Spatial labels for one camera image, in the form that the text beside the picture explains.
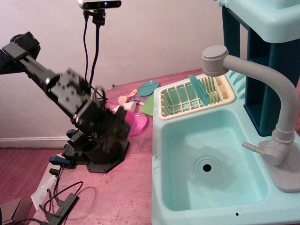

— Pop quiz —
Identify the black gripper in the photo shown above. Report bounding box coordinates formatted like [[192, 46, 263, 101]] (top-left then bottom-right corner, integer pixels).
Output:
[[45, 70, 130, 149]]

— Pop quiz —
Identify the pink toy cup with handle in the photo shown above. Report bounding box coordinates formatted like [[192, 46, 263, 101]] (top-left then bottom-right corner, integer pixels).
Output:
[[125, 111, 135, 127]]

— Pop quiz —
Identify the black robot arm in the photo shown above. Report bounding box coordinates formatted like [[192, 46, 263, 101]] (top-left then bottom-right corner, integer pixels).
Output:
[[0, 32, 130, 152]]

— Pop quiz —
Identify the teal toy sink unit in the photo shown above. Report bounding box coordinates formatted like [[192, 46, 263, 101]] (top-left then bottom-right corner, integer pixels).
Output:
[[151, 71, 300, 225]]

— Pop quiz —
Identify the cream toy soap bottle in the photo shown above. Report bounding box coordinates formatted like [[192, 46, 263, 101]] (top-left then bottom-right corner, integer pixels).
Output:
[[112, 102, 136, 113]]

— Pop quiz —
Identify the peach toy dish brush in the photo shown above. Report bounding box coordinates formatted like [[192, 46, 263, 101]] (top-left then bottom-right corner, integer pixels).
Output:
[[118, 89, 137, 105]]

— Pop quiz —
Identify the pink toy plate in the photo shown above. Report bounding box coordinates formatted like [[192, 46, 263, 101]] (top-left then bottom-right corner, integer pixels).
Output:
[[129, 113, 147, 136]]

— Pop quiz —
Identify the grey toy spatula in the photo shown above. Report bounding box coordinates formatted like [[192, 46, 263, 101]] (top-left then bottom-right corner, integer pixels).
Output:
[[129, 96, 148, 105]]

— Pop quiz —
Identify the green cutting board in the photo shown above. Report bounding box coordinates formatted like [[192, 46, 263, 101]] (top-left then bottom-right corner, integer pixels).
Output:
[[141, 94, 154, 117]]

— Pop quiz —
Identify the teal toy plate on table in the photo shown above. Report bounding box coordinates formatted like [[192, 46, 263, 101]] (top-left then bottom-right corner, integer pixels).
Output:
[[137, 80, 159, 96]]

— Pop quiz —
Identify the cream dish rack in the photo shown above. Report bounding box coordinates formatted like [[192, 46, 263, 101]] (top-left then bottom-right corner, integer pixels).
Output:
[[156, 75, 236, 120]]

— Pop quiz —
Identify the teal plate in rack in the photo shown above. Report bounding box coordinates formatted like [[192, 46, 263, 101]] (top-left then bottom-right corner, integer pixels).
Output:
[[188, 75, 210, 105]]

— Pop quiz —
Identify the white paper card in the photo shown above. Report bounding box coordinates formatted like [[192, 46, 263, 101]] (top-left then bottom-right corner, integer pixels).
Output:
[[30, 176, 56, 210]]

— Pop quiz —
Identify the black usb hub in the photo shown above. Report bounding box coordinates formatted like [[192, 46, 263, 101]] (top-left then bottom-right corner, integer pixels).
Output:
[[48, 193, 79, 225]]

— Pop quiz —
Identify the brown cardboard box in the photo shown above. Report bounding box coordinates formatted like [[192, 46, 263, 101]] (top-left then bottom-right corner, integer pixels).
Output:
[[0, 197, 32, 225]]

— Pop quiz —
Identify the dark blue toy shelf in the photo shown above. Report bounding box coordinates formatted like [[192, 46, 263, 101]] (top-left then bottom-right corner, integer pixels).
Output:
[[218, 0, 300, 136]]

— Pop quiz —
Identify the grey toy faucet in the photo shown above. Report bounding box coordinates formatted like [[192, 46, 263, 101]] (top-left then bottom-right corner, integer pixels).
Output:
[[202, 45, 300, 192]]

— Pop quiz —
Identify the black camera stand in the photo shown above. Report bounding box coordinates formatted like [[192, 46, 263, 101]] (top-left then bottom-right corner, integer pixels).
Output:
[[88, 9, 108, 107]]

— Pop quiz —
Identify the black camera cable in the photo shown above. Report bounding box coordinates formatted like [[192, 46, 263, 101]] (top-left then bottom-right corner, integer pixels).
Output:
[[79, 10, 106, 104]]

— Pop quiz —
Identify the depth camera on stand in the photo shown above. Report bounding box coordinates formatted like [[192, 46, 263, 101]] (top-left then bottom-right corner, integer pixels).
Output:
[[78, 0, 122, 10]]

